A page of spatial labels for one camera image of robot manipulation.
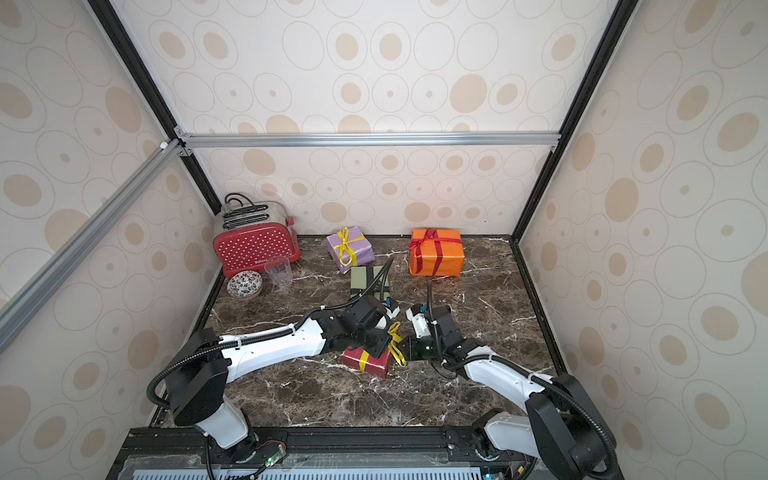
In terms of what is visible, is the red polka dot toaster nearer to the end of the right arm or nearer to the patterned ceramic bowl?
the patterned ceramic bowl

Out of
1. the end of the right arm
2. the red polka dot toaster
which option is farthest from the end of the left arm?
the red polka dot toaster

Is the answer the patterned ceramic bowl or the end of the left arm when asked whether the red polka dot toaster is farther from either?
the end of the left arm

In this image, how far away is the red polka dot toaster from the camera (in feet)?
3.26
